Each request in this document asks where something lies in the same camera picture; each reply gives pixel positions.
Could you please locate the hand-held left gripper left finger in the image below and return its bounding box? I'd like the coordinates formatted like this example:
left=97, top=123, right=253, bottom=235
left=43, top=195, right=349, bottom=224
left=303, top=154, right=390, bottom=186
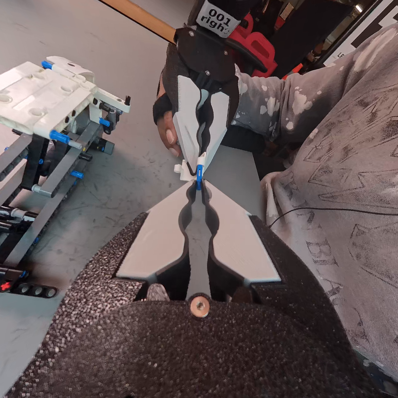
left=116, top=180, right=199, bottom=300

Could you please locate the white curved brick panel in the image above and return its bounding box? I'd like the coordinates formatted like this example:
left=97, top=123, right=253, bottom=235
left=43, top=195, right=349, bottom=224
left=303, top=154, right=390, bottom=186
left=174, top=152, right=207, bottom=181

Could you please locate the black microphone cable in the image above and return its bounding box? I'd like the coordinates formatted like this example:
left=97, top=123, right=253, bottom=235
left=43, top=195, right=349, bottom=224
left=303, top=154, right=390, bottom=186
left=269, top=207, right=398, bottom=229

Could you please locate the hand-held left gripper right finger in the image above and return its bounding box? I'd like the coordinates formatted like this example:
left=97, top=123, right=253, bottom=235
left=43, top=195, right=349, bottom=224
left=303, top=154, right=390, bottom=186
left=200, top=180, right=282, bottom=300

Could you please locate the grey bleached hoodie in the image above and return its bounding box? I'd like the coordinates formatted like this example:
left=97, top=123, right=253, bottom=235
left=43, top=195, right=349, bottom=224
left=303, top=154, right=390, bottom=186
left=260, top=124, right=398, bottom=377

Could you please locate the person's right hand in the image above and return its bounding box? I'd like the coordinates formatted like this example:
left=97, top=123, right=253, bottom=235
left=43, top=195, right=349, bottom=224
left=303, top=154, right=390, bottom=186
left=157, top=110, right=184, bottom=157

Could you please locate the wood-edged table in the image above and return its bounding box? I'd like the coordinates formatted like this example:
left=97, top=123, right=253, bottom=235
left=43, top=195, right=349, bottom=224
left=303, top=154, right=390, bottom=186
left=98, top=0, right=199, bottom=44

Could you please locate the orange plastic object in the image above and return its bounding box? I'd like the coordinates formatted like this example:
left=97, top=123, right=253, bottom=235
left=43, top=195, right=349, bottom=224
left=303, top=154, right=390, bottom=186
left=281, top=62, right=303, bottom=78

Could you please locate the brick-built truck chassis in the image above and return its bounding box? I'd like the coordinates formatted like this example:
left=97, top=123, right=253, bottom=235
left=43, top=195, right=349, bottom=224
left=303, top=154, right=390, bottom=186
left=0, top=56, right=131, bottom=297

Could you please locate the large black white marker poster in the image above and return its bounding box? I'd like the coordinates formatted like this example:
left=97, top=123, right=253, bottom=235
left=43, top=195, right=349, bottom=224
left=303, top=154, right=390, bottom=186
left=323, top=0, right=398, bottom=67

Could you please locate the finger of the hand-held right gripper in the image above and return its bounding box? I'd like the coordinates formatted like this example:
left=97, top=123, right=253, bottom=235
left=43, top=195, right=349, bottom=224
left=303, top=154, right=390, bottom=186
left=201, top=92, right=231, bottom=170
left=172, top=75, right=203, bottom=164

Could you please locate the grey desk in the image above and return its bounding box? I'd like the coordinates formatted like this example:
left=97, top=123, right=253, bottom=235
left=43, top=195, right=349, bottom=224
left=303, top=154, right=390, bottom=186
left=0, top=0, right=268, bottom=374

